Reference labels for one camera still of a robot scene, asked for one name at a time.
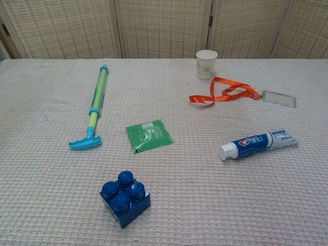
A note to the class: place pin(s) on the blue white toothpaste tube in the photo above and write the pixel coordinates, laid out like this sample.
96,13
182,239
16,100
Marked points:
256,143

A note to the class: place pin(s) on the green foil sachet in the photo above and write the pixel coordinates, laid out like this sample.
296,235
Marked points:
148,134

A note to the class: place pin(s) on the beige woven tablecloth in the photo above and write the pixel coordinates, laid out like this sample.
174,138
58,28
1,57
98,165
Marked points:
179,192

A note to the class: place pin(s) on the white paper cup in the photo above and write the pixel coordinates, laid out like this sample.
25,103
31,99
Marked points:
206,65

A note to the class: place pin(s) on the cyan green toy water pump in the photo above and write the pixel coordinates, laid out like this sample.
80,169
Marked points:
98,89

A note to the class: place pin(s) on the blue toy building block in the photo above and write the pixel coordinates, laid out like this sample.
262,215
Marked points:
128,212

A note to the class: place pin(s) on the woven folding screen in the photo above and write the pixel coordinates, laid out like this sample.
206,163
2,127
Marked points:
164,25

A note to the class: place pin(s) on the clear plastic badge holder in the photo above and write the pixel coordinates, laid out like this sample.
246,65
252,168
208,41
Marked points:
279,98

